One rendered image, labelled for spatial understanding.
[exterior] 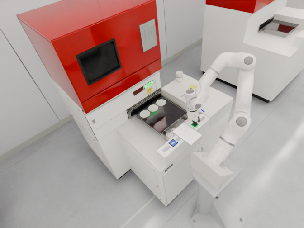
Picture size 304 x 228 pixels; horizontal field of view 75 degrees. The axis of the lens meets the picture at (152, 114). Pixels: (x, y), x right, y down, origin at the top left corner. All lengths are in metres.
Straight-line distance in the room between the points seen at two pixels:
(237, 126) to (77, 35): 1.16
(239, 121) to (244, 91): 0.21
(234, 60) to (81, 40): 1.00
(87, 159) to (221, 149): 1.94
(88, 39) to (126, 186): 1.75
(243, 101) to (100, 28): 1.06
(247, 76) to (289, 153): 1.67
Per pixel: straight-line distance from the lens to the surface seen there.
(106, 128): 1.88
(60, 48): 1.35
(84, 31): 1.38
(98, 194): 2.61
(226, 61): 1.52
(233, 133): 1.47
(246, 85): 1.49
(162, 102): 2.03
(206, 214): 2.37
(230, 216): 2.41
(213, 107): 1.89
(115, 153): 2.17
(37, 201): 2.93
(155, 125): 1.82
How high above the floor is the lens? 2.26
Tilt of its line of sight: 45 degrees down
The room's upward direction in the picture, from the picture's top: 9 degrees counter-clockwise
